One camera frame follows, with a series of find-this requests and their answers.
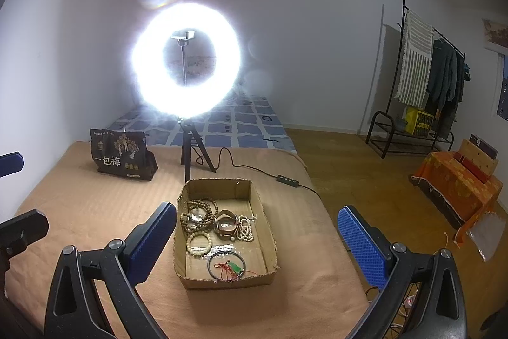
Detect brown wooden bead necklace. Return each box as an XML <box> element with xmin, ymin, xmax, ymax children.
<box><xmin>179</xmin><ymin>196</ymin><xmax>220</xmax><ymax>235</ymax></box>

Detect dark bangle with red string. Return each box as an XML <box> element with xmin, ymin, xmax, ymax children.
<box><xmin>207</xmin><ymin>250</ymin><xmax>257</xmax><ymax>282</ymax></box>

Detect black snack bag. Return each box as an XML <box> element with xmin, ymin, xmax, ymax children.
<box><xmin>90</xmin><ymin>129</ymin><xmax>158</xmax><ymax>181</ymax></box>

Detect orange cloth covered box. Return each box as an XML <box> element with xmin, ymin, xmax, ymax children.
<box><xmin>411</xmin><ymin>139</ymin><xmax>503</xmax><ymax>246</ymax></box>

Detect white floor cables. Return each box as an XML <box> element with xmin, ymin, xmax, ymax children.
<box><xmin>364</xmin><ymin>282</ymin><xmax>422</xmax><ymax>339</ymax></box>

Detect white pearl necklace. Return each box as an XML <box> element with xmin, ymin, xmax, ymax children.
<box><xmin>236</xmin><ymin>214</ymin><xmax>256</xmax><ymax>244</ymax></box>

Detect red leather strap watch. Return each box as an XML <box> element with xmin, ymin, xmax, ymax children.
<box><xmin>214</xmin><ymin>209</ymin><xmax>239</xmax><ymax>240</ymax></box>

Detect black power cable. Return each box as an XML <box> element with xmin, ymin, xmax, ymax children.
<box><xmin>206</xmin><ymin>146</ymin><xmax>323</xmax><ymax>200</ymax></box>

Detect blue checkered bedsheet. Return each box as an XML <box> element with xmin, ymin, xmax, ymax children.
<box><xmin>109</xmin><ymin>92</ymin><xmax>296</xmax><ymax>153</ymax></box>

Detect cream bead bracelet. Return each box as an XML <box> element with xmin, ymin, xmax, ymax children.
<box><xmin>185</xmin><ymin>230</ymin><xmax>215</xmax><ymax>257</ymax></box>

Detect black clothes rack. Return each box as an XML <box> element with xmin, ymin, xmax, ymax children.
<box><xmin>365</xmin><ymin>0</ymin><xmax>470</xmax><ymax>158</ymax></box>

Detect white ring light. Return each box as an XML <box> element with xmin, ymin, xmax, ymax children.
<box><xmin>130</xmin><ymin>3</ymin><xmax>242</xmax><ymax>119</ymax></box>

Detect cardboard box tray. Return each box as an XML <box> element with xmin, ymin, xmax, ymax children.
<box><xmin>173</xmin><ymin>178</ymin><xmax>278</xmax><ymax>290</ymax></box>

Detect black tripod stand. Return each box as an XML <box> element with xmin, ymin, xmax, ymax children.
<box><xmin>179</xmin><ymin>119</ymin><xmax>216</xmax><ymax>182</ymax></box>

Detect dark hanging jacket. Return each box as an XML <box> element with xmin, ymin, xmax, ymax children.
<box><xmin>424</xmin><ymin>39</ymin><xmax>466</xmax><ymax>139</ymax></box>

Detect yellow black box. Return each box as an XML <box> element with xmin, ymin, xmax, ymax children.
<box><xmin>404</xmin><ymin>107</ymin><xmax>434</xmax><ymax>138</ymax></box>

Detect striped white towel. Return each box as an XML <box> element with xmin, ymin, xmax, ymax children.
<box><xmin>395</xmin><ymin>9</ymin><xmax>434</xmax><ymax>108</ymax></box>

